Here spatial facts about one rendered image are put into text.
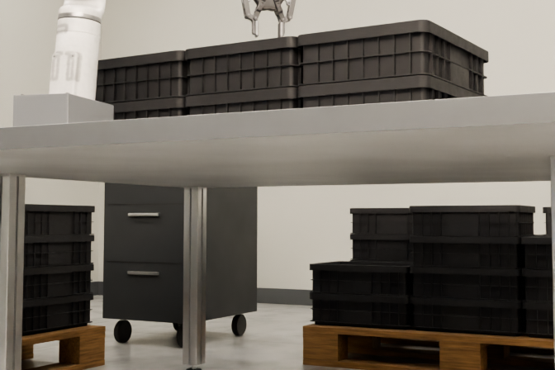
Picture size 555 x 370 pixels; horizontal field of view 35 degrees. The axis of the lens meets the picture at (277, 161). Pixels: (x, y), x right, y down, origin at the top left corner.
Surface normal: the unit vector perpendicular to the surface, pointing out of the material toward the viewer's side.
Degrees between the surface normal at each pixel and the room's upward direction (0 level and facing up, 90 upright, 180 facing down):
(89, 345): 90
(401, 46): 90
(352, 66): 90
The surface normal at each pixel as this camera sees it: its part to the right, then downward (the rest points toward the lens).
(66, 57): -0.36, -0.11
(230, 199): 0.89, -0.03
